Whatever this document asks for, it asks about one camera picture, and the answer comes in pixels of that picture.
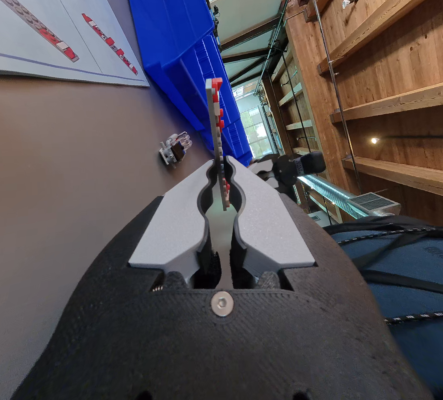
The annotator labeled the grey black brick model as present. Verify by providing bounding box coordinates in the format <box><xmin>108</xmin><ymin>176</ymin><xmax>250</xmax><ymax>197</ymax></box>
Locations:
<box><xmin>159</xmin><ymin>131</ymin><xmax>193</xmax><ymax>164</ymax></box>

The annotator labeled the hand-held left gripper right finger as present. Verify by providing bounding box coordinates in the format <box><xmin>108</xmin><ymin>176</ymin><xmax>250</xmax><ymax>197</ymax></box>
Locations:
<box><xmin>224</xmin><ymin>156</ymin><xmax>316</xmax><ymax>287</ymax></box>

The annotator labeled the thin threaded metal rod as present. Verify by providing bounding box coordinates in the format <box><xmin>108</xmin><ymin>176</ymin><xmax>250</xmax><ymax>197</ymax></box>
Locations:
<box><xmin>305</xmin><ymin>0</ymin><xmax>362</xmax><ymax>193</ymax></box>

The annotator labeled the white instruction sheet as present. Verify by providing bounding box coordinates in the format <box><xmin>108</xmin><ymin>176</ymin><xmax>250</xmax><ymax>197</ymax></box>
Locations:
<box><xmin>0</xmin><ymin>0</ymin><xmax>150</xmax><ymax>87</ymax></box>

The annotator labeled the large blue plastic bin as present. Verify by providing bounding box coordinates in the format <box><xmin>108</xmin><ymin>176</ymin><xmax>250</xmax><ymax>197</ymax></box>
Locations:
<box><xmin>201</xmin><ymin>116</ymin><xmax>254</xmax><ymax>167</ymax></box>
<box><xmin>119</xmin><ymin>0</ymin><xmax>241</xmax><ymax>131</ymax></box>

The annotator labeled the silver ventilation duct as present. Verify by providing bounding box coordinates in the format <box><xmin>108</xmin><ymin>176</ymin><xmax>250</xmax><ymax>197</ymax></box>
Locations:
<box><xmin>298</xmin><ymin>175</ymin><xmax>401</xmax><ymax>219</ymax></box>

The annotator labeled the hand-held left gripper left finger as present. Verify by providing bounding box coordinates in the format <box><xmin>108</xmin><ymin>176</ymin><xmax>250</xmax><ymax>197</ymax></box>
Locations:
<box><xmin>128</xmin><ymin>160</ymin><xmax>219</xmax><ymax>289</ymax></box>

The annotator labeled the square duct vent grille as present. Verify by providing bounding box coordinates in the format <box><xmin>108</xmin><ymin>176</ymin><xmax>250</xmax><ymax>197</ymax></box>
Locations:
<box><xmin>346</xmin><ymin>192</ymin><xmax>401</xmax><ymax>216</ymax></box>

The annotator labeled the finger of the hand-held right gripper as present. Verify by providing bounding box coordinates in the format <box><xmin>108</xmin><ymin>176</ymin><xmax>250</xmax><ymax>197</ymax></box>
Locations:
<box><xmin>248</xmin><ymin>161</ymin><xmax>275</xmax><ymax>175</ymax></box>

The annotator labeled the long grey brick plate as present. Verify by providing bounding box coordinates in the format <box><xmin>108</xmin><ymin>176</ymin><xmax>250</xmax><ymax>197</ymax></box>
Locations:
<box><xmin>205</xmin><ymin>78</ymin><xmax>232</xmax><ymax>212</ymax></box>

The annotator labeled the person's dark clothing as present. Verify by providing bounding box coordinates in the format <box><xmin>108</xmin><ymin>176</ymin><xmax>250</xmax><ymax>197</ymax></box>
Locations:
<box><xmin>323</xmin><ymin>215</ymin><xmax>443</xmax><ymax>400</ymax></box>

